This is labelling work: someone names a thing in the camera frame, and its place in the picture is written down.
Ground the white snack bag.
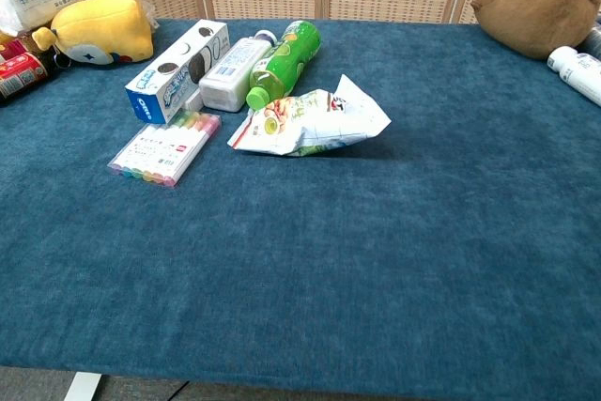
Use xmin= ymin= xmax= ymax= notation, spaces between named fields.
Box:
xmin=226 ymin=73 xmax=393 ymax=158

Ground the green tea bottle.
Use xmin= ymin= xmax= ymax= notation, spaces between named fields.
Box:
xmin=245 ymin=19 xmax=323 ymax=111

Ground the white milk drink bottle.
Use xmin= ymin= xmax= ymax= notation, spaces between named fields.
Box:
xmin=198 ymin=29 xmax=279 ymax=114

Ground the white cylindrical bottle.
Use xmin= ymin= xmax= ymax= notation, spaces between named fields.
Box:
xmin=547 ymin=45 xmax=601 ymax=108

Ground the blue velvet tablecloth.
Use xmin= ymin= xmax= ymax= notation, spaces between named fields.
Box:
xmin=0 ymin=18 xmax=601 ymax=401

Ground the pastel highlighter pen pack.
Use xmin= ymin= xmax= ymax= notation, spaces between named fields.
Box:
xmin=107 ymin=109 xmax=223 ymax=189

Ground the blue white Oreo box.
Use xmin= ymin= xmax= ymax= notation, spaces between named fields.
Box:
xmin=124 ymin=19 xmax=231 ymax=125

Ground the yellow plush toy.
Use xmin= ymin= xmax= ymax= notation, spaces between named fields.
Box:
xmin=31 ymin=0 xmax=155 ymax=66

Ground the brown plush bear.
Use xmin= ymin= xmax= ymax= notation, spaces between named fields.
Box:
xmin=470 ymin=0 xmax=601 ymax=61

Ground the red can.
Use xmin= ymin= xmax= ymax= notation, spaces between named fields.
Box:
xmin=0 ymin=51 xmax=60 ymax=106

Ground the white table leg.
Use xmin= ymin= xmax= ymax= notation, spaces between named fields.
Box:
xmin=62 ymin=371 xmax=102 ymax=401

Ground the grey dark object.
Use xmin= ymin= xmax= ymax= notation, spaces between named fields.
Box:
xmin=580 ymin=21 xmax=601 ymax=58

